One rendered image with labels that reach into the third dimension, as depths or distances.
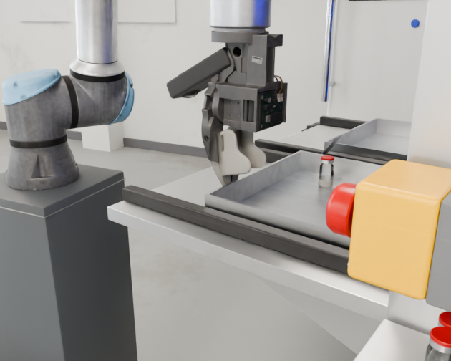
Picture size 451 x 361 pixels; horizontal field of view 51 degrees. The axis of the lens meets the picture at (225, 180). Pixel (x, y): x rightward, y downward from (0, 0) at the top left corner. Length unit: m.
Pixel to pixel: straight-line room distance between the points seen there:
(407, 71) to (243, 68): 0.91
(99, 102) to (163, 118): 3.07
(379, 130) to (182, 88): 0.59
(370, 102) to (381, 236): 1.19
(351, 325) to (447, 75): 0.34
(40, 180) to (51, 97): 0.17
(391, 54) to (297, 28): 2.11
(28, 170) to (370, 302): 0.77
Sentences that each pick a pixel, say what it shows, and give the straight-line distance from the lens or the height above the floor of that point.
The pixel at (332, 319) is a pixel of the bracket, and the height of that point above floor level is 0.78.
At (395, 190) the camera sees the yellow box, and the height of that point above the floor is 1.03.
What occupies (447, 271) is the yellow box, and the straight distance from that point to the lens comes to 0.32.
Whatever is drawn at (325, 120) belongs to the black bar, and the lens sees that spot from 1.18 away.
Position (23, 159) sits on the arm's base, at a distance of 1.06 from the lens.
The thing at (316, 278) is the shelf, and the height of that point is 0.88.
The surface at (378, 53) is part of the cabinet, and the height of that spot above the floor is 1.03.
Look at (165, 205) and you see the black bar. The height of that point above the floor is 0.89.
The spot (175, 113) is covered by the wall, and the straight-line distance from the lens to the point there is 4.04.
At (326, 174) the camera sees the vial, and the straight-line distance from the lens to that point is 0.74.
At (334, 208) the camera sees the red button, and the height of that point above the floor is 1.00.
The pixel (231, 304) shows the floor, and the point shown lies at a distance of 2.03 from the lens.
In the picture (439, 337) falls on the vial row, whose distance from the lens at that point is 0.37.
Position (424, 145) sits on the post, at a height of 1.04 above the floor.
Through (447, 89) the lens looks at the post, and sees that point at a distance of 0.39.
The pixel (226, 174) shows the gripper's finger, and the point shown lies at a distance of 0.63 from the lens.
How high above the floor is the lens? 1.13
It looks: 19 degrees down
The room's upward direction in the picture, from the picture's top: straight up
